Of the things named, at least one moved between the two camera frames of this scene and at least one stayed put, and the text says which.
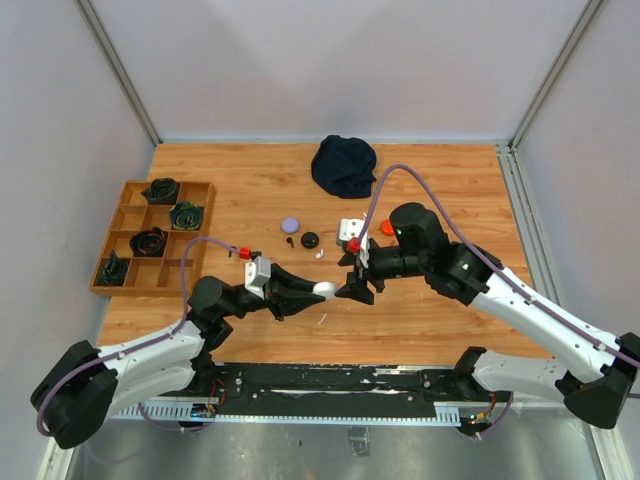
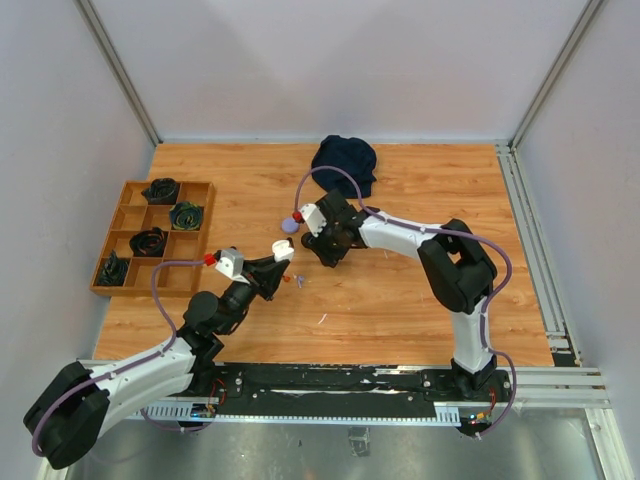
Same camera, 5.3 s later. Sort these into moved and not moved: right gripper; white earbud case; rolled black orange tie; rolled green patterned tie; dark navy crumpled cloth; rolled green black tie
Moved: white earbud case; right gripper
Not moved: rolled black orange tie; rolled green patterned tie; rolled green black tie; dark navy crumpled cloth
